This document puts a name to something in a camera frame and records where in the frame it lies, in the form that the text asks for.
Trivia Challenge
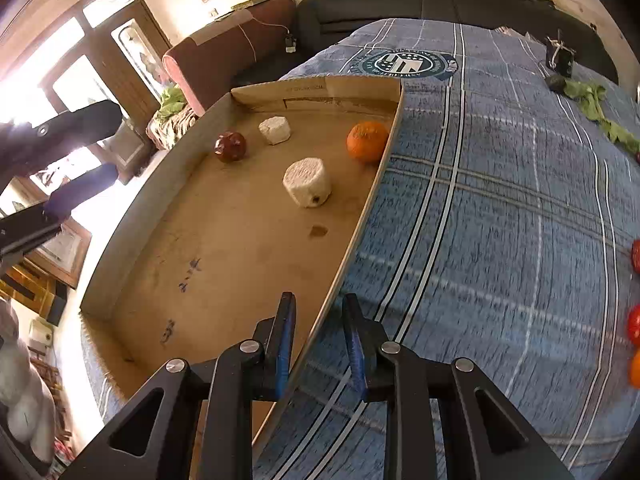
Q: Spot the patterned cloth stool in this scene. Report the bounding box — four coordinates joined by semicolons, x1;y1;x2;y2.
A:
146;105;201;151

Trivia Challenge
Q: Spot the black sofa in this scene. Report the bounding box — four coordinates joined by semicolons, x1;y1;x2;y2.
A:
235;0;621;86

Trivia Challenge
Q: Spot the brown armchair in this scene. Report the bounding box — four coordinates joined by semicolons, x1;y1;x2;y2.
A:
162;0;298;116

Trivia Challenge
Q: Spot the small black box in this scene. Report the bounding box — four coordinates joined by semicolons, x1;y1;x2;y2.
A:
544;32;576;78

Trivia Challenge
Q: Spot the glass-paned wooden door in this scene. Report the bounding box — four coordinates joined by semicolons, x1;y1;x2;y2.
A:
0;0;173;126

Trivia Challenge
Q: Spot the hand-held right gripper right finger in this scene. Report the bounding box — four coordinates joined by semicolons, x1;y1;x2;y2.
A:
341;293;576;480

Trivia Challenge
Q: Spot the framed picture on floor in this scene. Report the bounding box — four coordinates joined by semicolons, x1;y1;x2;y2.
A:
25;217;93;291

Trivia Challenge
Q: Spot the small white chunk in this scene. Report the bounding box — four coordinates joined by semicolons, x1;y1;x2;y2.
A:
258;116;292;146

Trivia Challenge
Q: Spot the green leaf sprig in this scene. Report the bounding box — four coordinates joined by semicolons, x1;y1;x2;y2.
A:
562;80;640;156

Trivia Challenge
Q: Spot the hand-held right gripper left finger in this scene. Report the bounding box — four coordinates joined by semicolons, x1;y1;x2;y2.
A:
60;291;301;480

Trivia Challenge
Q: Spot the blue plaid blanket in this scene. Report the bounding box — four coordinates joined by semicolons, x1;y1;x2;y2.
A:
82;17;640;480

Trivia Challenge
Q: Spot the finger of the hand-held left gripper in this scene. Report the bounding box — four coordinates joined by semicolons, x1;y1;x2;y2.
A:
0;100;123;178
0;162;119;266

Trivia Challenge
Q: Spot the white plush toy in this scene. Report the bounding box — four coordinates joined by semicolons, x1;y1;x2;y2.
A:
0;295;58;466

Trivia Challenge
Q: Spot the cardboard tray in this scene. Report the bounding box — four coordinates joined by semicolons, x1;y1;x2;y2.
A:
80;77;405;461

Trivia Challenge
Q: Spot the large white chunk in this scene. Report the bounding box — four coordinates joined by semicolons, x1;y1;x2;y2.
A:
282;157;332;209

